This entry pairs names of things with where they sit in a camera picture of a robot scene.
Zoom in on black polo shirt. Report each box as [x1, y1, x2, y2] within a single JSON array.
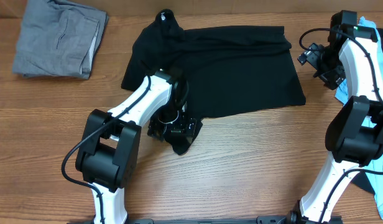
[[121, 8, 307, 156]]

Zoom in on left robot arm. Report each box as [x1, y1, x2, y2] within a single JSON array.
[[75, 70, 198, 223]]

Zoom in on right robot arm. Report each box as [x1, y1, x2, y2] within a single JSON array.
[[279, 10, 383, 224]]

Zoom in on light blue shirt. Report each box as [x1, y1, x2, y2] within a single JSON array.
[[334, 16, 383, 223]]

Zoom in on folded grey shorts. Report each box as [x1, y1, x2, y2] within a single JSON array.
[[12, 0, 109, 80]]

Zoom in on left black cable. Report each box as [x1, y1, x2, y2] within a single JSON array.
[[60, 76, 152, 224]]

